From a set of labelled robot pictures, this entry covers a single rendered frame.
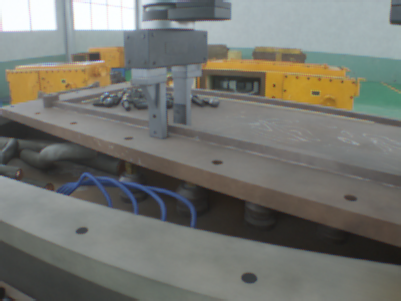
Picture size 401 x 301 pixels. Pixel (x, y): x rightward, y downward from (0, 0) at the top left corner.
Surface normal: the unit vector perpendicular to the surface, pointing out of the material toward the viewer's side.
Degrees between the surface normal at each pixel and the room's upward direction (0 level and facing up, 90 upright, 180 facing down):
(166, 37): 90
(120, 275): 90
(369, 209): 0
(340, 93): 90
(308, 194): 0
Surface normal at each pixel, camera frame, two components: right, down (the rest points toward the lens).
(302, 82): -0.34, 0.33
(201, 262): 0.00, -0.93
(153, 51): 0.82, 0.21
